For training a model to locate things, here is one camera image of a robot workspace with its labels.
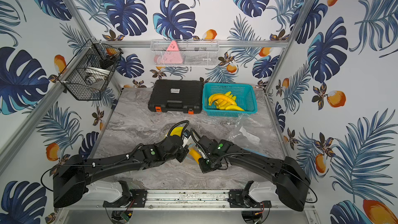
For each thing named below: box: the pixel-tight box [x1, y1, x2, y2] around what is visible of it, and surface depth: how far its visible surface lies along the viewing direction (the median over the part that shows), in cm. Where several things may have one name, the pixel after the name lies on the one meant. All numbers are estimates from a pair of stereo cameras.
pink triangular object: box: [162, 40, 183, 64], surface depth 92 cm
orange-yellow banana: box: [188, 147, 203, 165], surface depth 83 cm
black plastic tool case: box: [147, 79, 204, 115], surface depth 109 cm
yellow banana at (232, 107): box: [224, 104, 246, 112], surface depth 105 cm
